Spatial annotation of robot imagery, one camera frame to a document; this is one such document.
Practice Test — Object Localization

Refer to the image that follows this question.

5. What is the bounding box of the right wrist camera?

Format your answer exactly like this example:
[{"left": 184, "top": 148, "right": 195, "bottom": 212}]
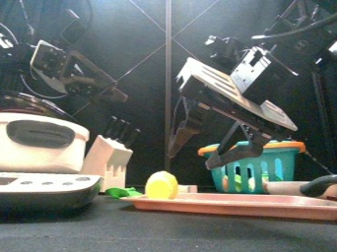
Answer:
[{"left": 204, "top": 34, "right": 247, "bottom": 72}]

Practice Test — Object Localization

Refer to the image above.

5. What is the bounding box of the thin diagonal cord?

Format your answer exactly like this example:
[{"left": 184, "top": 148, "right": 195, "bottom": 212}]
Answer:
[
  {"left": 71, "top": 0, "right": 220, "bottom": 116},
  {"left": 127, "top": 0, "right": 208, "bottom": 63}
]

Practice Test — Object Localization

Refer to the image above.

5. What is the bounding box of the orange toy food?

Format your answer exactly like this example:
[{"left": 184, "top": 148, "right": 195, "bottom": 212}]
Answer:
[{"left": 220, "top": 175, "right": 231, "bottom": 192}]

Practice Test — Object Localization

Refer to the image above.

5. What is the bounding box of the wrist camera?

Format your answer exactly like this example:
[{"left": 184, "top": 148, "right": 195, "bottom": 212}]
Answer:
[
  {"left": 59, "top": 9, "right": 89, "bottom": 45},
  {"left": 204, "top": 34, "right": 247, "bottom": 72}
]

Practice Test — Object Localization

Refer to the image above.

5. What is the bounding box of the small white box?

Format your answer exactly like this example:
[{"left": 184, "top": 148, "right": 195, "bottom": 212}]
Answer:
[{"left": 176, "top": 184, "right": 199, "bottom": 194}]

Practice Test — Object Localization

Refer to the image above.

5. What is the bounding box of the metal frame pole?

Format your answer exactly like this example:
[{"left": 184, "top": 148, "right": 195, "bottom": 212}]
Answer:
[{"left": 164, "top": 0, "right": 174, "bottom": 172}]

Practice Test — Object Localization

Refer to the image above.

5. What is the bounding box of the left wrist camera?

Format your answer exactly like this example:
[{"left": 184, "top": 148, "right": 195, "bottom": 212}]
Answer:
[{"left": 59, "top": 9, "right": 89, "bottom": 45}]

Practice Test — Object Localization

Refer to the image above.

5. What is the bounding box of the green toy leaf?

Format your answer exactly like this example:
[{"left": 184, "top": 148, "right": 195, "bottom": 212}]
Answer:
[{"left": 104, "top": 186, "right": 144, "bottom": 200}]

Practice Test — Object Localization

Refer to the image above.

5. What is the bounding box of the pink plastic tray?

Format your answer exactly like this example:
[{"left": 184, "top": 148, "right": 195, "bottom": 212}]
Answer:
[{"left": 120, "top": 192, "right": 337, "bottom": 221}]

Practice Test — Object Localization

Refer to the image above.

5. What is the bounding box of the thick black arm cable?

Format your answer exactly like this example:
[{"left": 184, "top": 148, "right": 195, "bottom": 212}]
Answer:
[{"left": 250, "top": 12, "right": 337, "bottom": 43}]

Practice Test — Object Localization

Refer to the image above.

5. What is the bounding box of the black handled toy knife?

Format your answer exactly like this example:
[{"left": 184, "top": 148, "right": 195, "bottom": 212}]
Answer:
[
  {"left": 103, "top": 115, "right": 119, "bottom": 139},
  {"left": 118, "top": 120, "right": 132, "bottom": 145},
  {"left": 109, "top": 118, "right": 127, "bottom": 142},
  {"left": 124, "top": 128, "right": 142, "bottom": 150}
]

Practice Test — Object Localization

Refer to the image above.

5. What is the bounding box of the white toy knife block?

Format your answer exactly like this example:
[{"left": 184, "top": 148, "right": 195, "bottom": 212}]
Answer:
[{"left": 80, "top": 134, "right": 134, "bottom": 192}]

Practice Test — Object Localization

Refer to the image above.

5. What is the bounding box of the yellow toy lemon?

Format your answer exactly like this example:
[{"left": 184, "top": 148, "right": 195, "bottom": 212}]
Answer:
[{"left": 144, "top": 170, "right": 180, "bottom": 200}]

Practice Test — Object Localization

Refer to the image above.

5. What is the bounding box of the green toy vegetable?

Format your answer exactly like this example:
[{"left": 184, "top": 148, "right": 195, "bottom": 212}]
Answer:
[{"left": 231, "top": 173, "right": 257, "bottom": 190}]

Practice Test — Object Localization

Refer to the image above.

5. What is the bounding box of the teal basket orange rim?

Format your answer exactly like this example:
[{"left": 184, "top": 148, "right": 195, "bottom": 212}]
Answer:
[{"left": 196, "top": 140, "right": 307, "bottom": 195}]

